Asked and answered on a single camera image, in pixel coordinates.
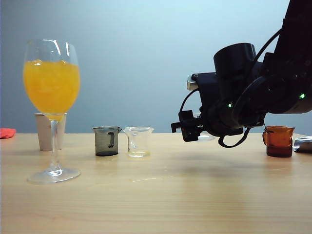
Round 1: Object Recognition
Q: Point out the clear measuring cup with handle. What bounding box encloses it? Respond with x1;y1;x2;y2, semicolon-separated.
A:
123;126;155;158

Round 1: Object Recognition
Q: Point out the wine glass with orange juice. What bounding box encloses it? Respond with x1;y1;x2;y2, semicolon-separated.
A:
23;39;81;185

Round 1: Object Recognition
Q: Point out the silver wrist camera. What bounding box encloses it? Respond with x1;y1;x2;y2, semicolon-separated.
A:
186;74;200;91

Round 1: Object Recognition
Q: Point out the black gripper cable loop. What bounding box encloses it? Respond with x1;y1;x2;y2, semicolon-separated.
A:
217;126;252;148

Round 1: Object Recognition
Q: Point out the silver foil bag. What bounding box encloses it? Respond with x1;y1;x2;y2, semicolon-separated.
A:
293;136;312;154

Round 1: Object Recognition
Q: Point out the clear measuring cup brown mark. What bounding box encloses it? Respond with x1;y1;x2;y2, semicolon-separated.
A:
197;133;217;142

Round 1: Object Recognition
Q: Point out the black camera cable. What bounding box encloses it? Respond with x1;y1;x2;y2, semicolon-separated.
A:
179;89;197;113

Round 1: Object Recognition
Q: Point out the white paper cup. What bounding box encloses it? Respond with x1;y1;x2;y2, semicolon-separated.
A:
34;113;67;152

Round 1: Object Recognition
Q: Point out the red cloth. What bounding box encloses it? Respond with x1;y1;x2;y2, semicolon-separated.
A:
0;128;17;139

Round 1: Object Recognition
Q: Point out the smoky grey measuring cup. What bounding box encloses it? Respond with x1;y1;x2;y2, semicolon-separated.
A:
92;126;122;157

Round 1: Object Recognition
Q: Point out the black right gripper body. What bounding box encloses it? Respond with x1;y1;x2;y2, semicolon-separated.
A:
191;71;245;137

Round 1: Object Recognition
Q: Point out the amber measuring cup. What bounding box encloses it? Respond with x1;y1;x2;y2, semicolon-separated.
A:
262;125;295;157

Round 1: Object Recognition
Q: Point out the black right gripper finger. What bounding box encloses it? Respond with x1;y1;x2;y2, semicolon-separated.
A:
170;110;195;134
181;121;203;142

